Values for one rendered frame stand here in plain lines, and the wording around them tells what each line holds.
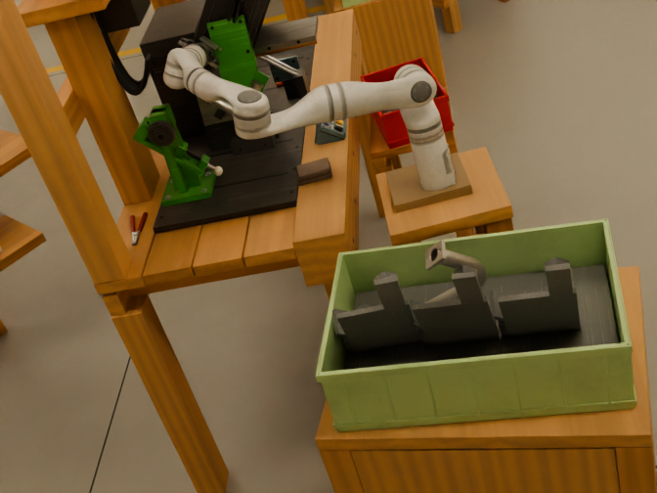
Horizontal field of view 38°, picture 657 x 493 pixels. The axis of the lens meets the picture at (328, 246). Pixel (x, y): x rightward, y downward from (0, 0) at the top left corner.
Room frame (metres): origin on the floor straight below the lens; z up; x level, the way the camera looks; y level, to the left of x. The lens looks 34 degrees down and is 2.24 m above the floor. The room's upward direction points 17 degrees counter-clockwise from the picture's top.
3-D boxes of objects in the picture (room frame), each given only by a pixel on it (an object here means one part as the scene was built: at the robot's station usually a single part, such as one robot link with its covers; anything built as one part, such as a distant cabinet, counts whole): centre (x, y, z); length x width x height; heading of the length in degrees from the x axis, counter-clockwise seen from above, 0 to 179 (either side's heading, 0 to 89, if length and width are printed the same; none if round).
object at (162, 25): (2.97, 0.25, 1.07); 0.30 x 0.18 x 0.34; 168
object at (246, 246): (2.84, 0.14, 0.44); 1.49 x 0.70 x 0.88; 168
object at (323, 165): (2.36, -0.02, 0.91); 0.10 x 0.08 x 0.03; 86
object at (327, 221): (2.78, -0.14, 0.82); 1.50 x 0.14 x 0.15; 168
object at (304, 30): (2.90, 0.03, 1.11); 0.39 x 0.16 x 0.03; 78
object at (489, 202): (2.18, -0.33, 0.83); 0.32 x 0.32 x 0.04; 85
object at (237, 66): (2.75, 0.09, 1.17); 0.13 x 0.12 x 0.20; 168
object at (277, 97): (2.84, 0.14, 0.89); 1.10 x 0.42 x 0.02; 168
